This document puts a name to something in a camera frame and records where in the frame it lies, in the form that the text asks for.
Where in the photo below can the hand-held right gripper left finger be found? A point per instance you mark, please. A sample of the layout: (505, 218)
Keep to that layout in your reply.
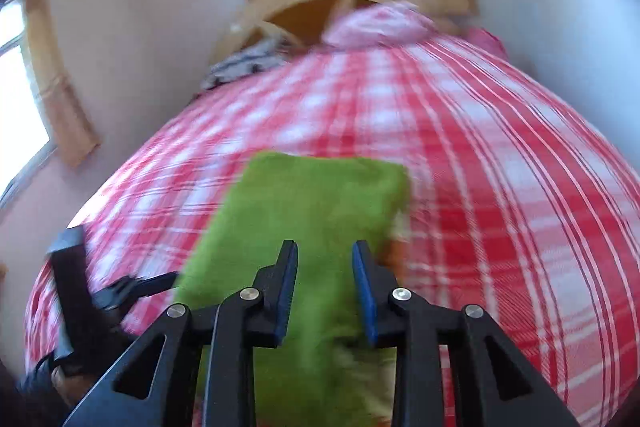
(285, 292)

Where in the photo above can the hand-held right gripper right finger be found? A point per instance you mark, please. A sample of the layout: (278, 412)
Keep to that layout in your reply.
(365, 297)

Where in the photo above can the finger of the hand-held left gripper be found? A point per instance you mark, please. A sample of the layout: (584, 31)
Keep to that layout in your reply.
(150, 284)

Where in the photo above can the green striped knitted sweater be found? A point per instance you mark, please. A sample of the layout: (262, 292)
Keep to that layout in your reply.
(310, 207)

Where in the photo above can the person's left hand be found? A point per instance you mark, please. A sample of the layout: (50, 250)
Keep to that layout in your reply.
(72, 384)

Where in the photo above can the red plaid bed blanket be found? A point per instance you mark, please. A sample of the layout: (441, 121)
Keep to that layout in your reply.
(500, 182)

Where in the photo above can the white framed window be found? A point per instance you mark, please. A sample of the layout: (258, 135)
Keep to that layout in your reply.
(20, 107)

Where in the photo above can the grey patterned pillow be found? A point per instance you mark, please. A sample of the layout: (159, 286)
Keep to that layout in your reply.
(245, 62)

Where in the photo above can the pink pillow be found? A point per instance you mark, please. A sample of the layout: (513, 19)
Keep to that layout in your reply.
(380, 27)

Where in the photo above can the pink cloth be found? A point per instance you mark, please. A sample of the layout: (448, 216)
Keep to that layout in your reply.
(485, 42)

